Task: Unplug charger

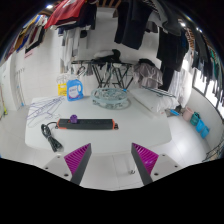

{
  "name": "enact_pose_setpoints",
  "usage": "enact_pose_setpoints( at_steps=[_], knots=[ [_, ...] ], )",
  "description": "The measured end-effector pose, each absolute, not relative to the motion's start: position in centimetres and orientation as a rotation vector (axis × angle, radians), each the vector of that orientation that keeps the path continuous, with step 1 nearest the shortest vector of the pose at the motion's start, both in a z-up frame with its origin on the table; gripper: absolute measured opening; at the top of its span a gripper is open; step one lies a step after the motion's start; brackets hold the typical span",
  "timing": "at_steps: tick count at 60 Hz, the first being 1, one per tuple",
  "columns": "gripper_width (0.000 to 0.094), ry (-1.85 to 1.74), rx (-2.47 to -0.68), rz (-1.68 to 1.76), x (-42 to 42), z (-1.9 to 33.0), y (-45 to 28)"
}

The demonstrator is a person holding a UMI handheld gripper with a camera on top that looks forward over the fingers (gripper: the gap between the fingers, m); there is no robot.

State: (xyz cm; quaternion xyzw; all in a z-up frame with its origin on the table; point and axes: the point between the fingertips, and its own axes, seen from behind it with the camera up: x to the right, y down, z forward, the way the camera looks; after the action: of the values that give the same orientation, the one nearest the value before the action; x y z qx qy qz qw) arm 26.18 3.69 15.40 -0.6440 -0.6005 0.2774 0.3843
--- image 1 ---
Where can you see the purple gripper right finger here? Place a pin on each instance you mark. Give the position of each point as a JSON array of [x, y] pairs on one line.
[[145, 161]]

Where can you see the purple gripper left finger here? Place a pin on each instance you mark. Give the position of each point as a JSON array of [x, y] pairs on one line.
[[77, 162]]

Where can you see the purple charger plug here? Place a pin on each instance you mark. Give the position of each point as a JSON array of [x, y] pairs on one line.
[[73, 119]]

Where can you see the black orange power strip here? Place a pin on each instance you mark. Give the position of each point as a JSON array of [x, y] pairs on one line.
[[88, 124]]

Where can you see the white folded bedding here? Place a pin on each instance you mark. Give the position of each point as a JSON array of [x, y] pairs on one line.
[[155, 102]]

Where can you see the pink bucket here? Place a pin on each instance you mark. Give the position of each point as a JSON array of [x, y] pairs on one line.
[[188, 112]]

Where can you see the blue container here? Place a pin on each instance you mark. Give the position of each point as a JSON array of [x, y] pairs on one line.
[[202, 129]]

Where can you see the teal bucket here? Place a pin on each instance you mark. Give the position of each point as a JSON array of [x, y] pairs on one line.
[[195, 118]]

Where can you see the round clip drying hanger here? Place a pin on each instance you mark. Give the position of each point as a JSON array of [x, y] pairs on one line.
[[110, 98]]

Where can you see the yellow detergent bottle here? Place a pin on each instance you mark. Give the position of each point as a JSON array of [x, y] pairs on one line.
[[62, 89]]

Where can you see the blue detergent bottle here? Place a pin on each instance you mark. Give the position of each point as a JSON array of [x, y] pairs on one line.
[[74, 90]]

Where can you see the grey draped cloth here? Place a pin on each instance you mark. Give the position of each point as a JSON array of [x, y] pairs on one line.
[[147, 75]]

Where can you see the dark hanging coat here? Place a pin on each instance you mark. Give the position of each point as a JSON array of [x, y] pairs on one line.
[[173, 46]]

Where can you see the black hanging jacket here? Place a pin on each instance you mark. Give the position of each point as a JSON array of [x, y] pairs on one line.
[[132, 21]]

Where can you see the red hanging garment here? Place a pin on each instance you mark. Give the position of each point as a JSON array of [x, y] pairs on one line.
[[66, 11]]

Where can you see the pile of wire hangers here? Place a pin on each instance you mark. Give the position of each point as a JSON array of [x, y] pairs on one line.
[[44, 109]]

